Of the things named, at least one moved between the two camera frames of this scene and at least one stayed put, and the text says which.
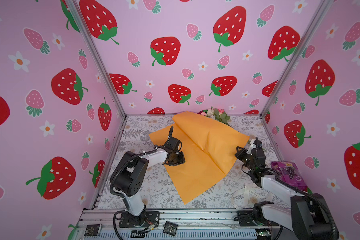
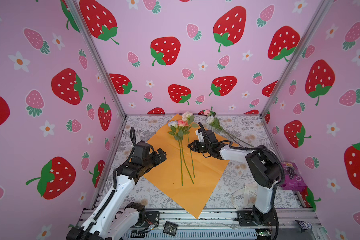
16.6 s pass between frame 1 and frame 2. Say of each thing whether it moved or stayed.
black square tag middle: stayed
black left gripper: moved
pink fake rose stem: moved
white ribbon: stayed
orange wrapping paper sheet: stayed
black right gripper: moved
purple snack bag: stayed
